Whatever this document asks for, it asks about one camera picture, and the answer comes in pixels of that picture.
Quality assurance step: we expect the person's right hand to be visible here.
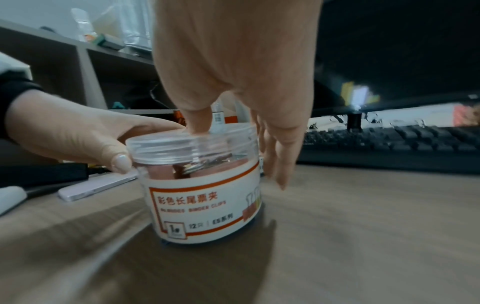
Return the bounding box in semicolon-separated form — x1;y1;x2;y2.
150;0;324;191

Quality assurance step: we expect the white teal tissue pack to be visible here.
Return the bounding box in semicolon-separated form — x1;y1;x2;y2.
0;185;29;216

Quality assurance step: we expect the large clear plastic lid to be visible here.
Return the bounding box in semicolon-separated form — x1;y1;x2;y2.
124;121;262;166

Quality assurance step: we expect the pink smartphone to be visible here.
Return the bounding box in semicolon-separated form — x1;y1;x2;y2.
56;171;140;203

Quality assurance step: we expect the grey shelf unit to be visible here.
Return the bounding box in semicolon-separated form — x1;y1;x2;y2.
0;18;182;120

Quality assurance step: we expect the person's left hand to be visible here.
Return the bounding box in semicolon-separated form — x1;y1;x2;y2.
4;88;188;175

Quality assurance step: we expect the clear water bottle green cap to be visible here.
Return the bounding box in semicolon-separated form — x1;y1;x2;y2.
209;100;227;132

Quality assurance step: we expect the black white marker wristband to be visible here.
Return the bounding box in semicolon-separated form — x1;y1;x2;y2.
0;51;45;141

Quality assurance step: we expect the large clear plastic jar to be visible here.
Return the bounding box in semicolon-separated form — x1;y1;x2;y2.
135;156;264;246

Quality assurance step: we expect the cartoon cat figure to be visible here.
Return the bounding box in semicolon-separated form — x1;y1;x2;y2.
452;103;480;126

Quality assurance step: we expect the black keyboard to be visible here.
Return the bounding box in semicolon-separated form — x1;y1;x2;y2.
295;124;480;175

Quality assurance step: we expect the black computer monitor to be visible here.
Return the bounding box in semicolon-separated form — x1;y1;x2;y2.
310;0;480;132

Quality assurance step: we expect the shiny clear plastic bag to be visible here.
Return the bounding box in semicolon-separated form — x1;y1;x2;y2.
118;0;156;56

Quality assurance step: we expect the small clear bottle orange label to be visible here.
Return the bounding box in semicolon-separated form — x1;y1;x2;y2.
70;8;98;43

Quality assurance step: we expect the green white box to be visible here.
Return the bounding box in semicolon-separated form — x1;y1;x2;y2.
92;33;126;51

